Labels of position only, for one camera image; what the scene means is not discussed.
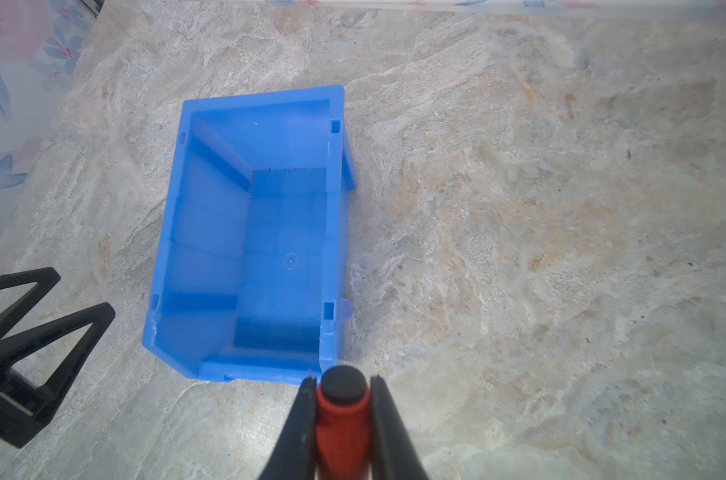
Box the red black screwdriver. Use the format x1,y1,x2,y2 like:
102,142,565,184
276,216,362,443
315,365,371,480

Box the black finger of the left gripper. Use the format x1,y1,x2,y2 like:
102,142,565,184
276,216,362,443
0,266,62,349
0,303,116,448

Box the blue plastic storage bin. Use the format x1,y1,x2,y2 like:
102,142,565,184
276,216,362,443
143,85,357,384

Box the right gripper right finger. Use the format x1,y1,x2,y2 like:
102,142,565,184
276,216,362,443
370,376,429,480

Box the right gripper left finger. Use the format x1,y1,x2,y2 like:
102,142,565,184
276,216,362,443
258,377,317,480

